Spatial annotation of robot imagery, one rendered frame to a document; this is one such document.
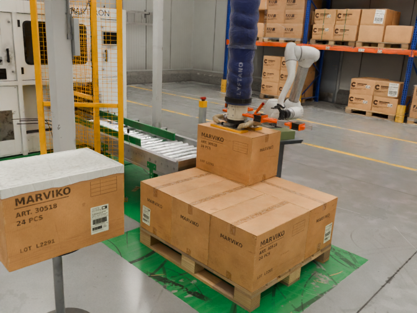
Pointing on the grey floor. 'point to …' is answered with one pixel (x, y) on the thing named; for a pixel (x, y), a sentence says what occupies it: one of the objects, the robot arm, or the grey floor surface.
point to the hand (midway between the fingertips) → (272, 116)
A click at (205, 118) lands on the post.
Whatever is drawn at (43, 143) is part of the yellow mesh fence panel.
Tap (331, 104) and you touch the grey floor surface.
